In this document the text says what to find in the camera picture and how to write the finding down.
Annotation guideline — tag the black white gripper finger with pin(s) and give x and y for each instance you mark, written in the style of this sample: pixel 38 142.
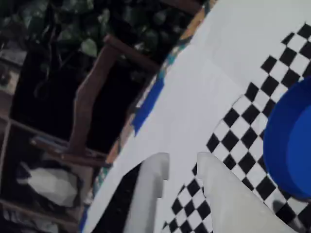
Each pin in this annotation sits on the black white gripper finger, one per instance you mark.
pixel 145 194

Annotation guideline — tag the blue round box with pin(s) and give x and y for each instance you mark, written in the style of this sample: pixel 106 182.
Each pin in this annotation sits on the blue round box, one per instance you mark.
pixel 279 145

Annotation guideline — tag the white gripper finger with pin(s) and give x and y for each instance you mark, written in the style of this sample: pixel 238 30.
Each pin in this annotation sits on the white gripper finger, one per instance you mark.
pixel 230 211

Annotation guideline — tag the white mat with checkered print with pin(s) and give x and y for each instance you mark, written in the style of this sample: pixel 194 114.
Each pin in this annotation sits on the white mat with checkered print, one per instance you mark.
pixel 194 97

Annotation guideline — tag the brown wooden chair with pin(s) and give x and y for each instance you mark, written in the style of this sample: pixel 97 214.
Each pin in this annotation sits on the brown wooden chair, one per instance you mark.
pixel 83 109

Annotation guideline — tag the white bundle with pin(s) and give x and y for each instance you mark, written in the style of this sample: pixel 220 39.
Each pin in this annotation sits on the white bundle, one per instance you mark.
pixel 53 187

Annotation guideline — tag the blue tape strip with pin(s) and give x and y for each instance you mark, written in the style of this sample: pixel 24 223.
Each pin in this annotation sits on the blue tape strip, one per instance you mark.
pixel 83 221
pixel 148 109

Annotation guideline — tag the green leafy houseplant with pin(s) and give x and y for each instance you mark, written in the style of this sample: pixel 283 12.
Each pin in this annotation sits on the green leafy houseplant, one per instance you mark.
pixel 73 14

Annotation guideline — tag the colourful patterned tablecloth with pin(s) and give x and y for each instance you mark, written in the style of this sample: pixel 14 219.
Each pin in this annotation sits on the colourful patterned tablecloth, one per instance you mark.
pixel 194 24

